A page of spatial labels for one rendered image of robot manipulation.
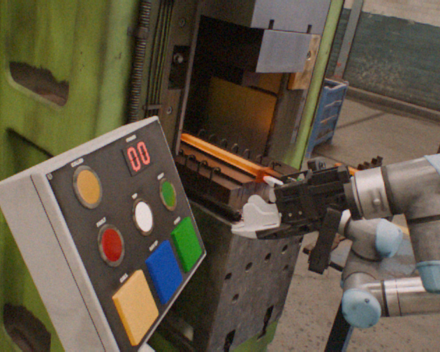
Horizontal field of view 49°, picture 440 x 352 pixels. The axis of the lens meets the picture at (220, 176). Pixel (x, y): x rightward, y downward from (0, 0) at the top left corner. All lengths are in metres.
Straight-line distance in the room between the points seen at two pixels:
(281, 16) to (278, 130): 0.49
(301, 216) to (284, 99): 0.79
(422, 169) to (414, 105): 8.07
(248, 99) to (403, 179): 0.91
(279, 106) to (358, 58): 7.58
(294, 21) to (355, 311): 0.65
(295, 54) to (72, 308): 0.81
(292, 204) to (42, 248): 0.36
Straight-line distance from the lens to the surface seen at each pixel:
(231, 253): 1.20
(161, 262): 0.76
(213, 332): 1.33
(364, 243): 1.12
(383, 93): 8.92
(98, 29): 0.99
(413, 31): 8.80
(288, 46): 1.18
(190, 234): 0.87
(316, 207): 0.76
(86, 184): 0.65
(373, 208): 0.73
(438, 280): 0.74
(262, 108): 1.53
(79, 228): 0.62
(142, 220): 0.74
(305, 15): 1.21
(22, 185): 0.62
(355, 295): 1.03
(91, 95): 1.02
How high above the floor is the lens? 1.44
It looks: 21 degrees down
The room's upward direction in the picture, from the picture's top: 11 degrees clockwise
